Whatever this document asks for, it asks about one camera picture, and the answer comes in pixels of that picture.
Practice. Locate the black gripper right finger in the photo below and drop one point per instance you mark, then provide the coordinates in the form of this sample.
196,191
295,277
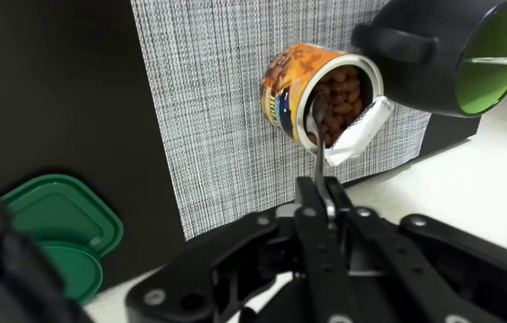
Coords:
446,273

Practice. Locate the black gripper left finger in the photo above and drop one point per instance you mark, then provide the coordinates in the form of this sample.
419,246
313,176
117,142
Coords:
223,268

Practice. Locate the metal spoon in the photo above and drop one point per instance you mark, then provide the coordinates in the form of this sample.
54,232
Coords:
319,162

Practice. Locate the orange labelled food can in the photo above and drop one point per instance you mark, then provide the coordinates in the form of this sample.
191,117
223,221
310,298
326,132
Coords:
328,101

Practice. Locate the grey woven placemat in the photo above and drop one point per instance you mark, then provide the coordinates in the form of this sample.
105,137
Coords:
205,62

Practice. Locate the green plastic lid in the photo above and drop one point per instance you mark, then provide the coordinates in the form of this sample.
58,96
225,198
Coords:
72,225

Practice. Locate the black mug green inside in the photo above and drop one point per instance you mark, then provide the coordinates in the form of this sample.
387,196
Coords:
425,51

